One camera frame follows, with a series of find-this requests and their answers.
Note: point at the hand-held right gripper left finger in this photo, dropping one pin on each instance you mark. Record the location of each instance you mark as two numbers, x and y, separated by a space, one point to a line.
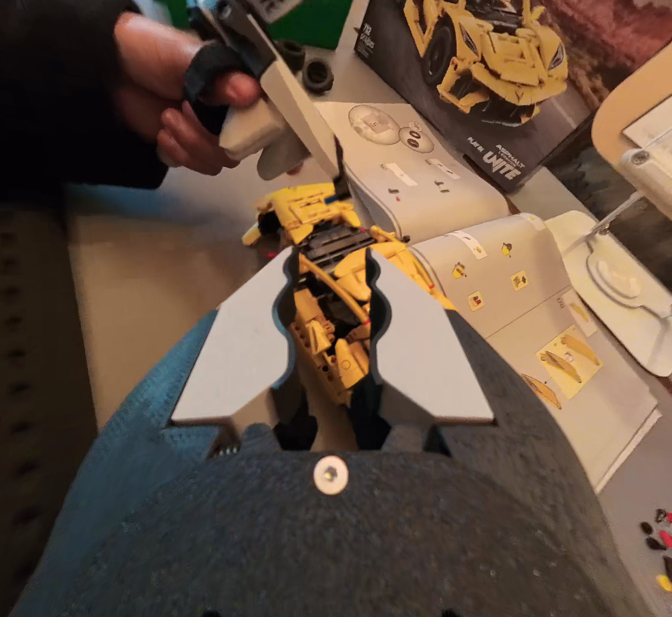
236 359

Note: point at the instruction booklet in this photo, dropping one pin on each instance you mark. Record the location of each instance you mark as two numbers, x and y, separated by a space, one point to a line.
446 197

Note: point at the toy car set box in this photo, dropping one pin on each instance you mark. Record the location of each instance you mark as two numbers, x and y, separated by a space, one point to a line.
498 49

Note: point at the cluster of small mixed pins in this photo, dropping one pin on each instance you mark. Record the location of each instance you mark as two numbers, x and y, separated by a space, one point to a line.
659 543

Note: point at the person's left hand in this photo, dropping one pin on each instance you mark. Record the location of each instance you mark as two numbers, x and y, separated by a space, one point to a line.
147 65

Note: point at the person's left forearm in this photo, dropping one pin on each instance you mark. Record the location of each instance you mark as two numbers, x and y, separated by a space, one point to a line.
52 86

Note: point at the white instruction sheet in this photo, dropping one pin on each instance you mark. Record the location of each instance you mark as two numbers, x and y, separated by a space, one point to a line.
651 126

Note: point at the yellow toy car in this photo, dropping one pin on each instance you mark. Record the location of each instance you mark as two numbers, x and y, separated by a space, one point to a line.
325 223

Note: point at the wooden document stand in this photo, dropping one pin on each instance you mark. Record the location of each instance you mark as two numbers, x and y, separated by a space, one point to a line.
619 270

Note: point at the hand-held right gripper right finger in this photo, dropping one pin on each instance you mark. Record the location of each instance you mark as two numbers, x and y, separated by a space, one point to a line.
435 365

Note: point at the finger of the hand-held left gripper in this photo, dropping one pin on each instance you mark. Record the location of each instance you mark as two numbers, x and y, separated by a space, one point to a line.
294 102

